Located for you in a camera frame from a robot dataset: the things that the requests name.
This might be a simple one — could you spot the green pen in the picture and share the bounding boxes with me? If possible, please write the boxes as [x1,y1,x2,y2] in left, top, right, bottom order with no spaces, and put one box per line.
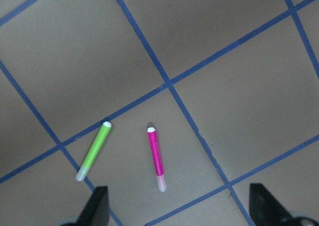
[75,121,112,182]

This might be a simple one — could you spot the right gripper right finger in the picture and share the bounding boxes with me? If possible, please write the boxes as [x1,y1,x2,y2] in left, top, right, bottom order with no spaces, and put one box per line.
[249,183,319,226]

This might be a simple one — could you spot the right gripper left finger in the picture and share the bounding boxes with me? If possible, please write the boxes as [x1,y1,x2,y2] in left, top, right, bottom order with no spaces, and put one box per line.
[62,186,110,226]

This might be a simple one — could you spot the pink pen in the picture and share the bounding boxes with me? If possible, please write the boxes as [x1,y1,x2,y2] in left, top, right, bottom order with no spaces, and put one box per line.
[147,127,167,193]

